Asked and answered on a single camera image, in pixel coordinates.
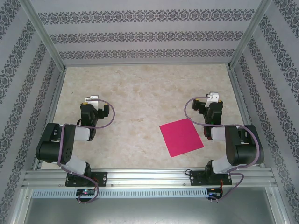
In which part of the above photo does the pink paper sheet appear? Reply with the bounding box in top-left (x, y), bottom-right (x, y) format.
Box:
top-left (159, 118), bottom-right (205, 158)

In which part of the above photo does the grey metal sheet panel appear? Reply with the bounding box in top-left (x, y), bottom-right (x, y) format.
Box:
top-left (20, 186), bottom-right (285, 224)

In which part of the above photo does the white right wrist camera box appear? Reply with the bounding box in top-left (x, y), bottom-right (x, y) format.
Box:
top-left (205, 92), bottom-right (221, 108)

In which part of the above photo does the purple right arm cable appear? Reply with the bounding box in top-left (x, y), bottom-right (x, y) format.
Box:
top-left (184, 95), bottom-right (261, 204)

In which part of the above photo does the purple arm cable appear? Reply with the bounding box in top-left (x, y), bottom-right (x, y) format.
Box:
top-left (184, 95), bottom-right (261, 204)
top-left (57, 98), bottom-right (116, 205)

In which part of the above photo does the aluminium side rail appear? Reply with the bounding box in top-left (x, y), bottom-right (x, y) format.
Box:
top-left (227, 67), bottom-right (266, 168)
top-left (32, 67), bottom-right (68, 170)

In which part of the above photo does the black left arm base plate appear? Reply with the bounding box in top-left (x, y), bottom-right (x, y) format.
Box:
top-left (64, 171), bottom-right (108, 188)

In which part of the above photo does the thin aluminium back rail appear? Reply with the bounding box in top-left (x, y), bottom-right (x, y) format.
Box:
top-left (63, 62), bottom-right (232, 67)

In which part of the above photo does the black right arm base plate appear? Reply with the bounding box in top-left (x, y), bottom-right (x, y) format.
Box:
top-left (190, 170), bottom-right (233, 187)

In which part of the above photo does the aluminium frame post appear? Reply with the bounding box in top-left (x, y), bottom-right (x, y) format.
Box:
top-left (227, 0), bottom-right (273, 71)
top-left (19, 0), bottom-right (68, 71)

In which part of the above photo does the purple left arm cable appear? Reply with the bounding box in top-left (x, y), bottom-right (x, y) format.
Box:
top-left (57, 98), bottom-right (116, 205)

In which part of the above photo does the aluminium mounting rail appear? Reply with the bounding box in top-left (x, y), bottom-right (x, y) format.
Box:
top-left (22, 168), bottom-right (278, 188)

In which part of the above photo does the grey slotted cable duct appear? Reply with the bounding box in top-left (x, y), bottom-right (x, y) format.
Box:
top-left (31, 188), bottom-right (209, 198)

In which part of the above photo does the short aluminium frame strut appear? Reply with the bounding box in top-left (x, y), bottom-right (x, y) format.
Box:
top-left (7, 187), bottom-right (34, 224)
top-left (266, 186), bottom-right (293, 224)

